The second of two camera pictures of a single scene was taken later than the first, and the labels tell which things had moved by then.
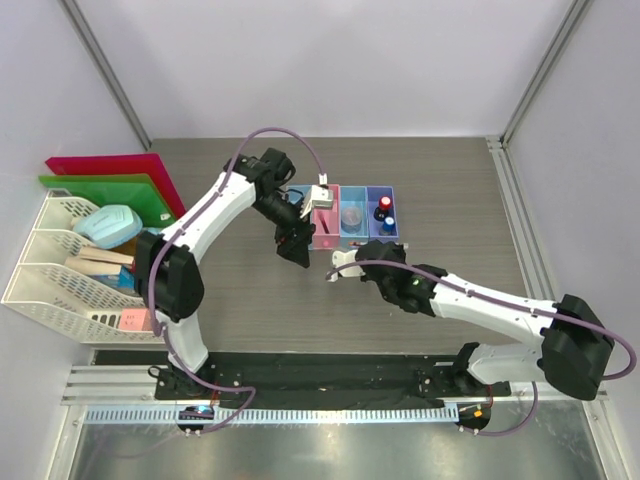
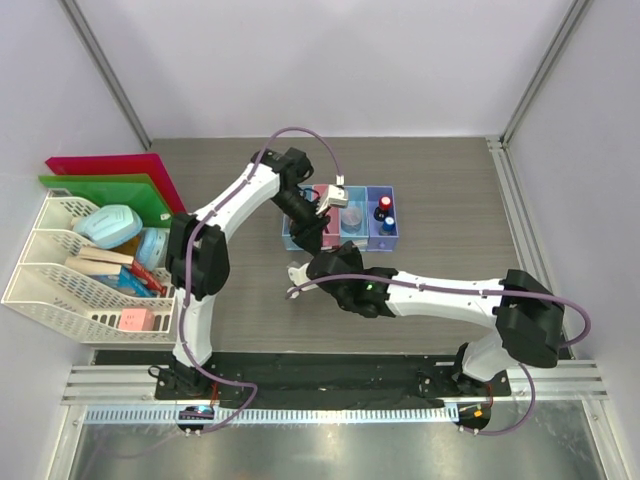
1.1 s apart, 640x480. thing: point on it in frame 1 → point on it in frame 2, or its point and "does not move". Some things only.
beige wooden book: [98, 262] does not move
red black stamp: [382, 211] does not move
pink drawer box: [332, 217] does not move
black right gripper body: [400, 252] → [352, 258]
